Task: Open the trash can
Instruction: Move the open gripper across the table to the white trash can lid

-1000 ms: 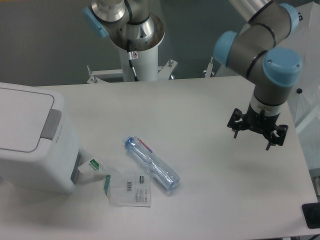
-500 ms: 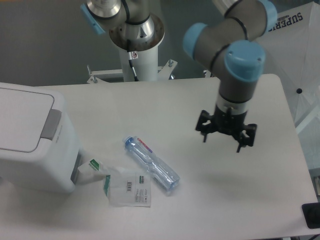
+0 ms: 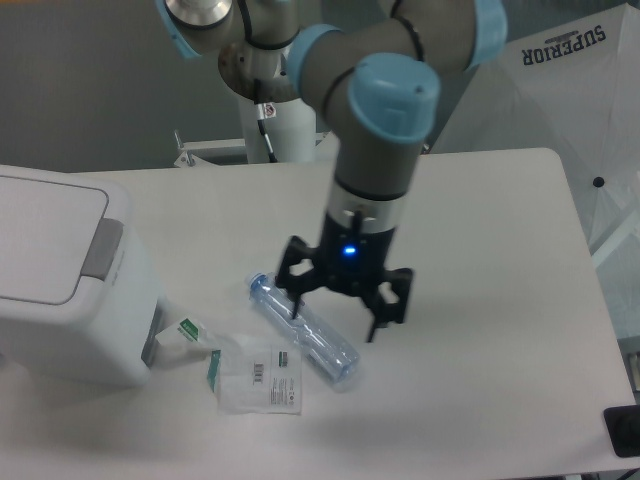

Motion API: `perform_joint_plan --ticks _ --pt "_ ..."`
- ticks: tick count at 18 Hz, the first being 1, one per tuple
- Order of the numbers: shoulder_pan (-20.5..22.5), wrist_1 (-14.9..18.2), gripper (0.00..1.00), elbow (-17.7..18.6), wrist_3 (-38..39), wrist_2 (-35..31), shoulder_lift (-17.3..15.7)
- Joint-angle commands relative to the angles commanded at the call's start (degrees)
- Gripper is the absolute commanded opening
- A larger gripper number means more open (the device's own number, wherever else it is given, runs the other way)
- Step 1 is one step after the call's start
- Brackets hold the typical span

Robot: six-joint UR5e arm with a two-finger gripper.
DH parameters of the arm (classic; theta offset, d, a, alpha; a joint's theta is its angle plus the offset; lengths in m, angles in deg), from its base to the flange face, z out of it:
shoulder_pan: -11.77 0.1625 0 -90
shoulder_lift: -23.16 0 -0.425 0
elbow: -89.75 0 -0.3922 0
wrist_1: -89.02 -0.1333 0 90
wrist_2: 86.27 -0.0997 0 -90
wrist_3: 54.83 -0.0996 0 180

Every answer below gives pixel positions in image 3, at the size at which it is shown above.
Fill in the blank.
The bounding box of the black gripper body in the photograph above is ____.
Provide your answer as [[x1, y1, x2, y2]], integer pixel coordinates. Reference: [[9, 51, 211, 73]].
[[313, 214, 398, 297]]

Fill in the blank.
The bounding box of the white metal base frame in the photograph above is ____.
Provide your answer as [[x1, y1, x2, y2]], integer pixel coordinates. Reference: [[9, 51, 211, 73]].
[[172, 129, 341, 169]]

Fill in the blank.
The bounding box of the white green paper wrapper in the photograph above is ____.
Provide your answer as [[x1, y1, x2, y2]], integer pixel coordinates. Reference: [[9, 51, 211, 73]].
[[155, 317, 221, 369]]

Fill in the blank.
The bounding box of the crushed clear plastic bottle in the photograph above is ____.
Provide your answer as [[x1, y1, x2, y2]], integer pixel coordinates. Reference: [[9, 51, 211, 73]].
[[246, 272, 360, 385]]

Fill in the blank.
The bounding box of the white SUPERIOR umbrella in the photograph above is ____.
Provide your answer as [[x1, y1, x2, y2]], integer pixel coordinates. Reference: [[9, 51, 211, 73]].
[[434, 1, 639, 338]]

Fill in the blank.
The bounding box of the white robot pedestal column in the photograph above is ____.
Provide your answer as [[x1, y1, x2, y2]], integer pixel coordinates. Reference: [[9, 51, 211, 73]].
[[237, 96, 316, 164]]

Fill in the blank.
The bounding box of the black device at edge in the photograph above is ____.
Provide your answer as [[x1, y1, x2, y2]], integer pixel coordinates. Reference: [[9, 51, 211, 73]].
[[603, 405, 639, 458]]

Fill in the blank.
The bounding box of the white push-lid trash can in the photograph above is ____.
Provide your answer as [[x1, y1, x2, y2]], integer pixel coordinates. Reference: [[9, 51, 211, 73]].
[[1, 165, 164, 387]]

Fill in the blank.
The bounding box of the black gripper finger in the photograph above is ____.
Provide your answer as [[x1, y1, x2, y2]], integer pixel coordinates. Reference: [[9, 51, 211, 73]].
[[364, 268, 414, 343], [275, 235, 320, 319]]

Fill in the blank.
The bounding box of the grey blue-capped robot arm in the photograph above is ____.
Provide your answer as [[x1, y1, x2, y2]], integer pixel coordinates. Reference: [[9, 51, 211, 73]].
[[156, 1, 508, 330]]

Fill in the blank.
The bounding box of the black cable on pedestal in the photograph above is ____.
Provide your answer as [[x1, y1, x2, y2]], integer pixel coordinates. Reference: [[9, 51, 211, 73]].
[[252, 79, 279, 164]]

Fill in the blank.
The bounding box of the clear plastic packaging bag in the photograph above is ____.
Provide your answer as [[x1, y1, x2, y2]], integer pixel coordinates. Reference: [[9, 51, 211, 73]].
[[207, 335, 302, 415]]

